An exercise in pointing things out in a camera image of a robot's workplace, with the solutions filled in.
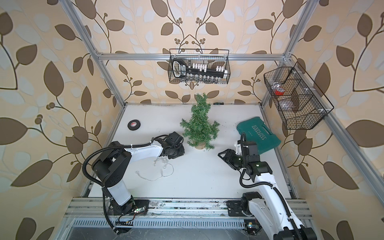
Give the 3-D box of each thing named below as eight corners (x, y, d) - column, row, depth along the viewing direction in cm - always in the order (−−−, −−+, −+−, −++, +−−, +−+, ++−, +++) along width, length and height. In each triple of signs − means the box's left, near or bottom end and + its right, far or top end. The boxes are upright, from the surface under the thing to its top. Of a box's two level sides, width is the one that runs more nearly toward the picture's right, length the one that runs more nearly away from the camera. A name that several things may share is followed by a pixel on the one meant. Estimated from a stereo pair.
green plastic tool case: (256, 156, 94) (259, 152, 90) (235, 128, 108) (236, 124, 104) (280, 144, 99) (283, 140, 95) (256, 119, 113) (258, 115, 109)
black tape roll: (127, 130, 108) (126, 128, 106) (130, 121, 113) (129, 119, 112) (139, 130, 108) (138, 128, 106) (141, 121, 113) (140, 119, 112)
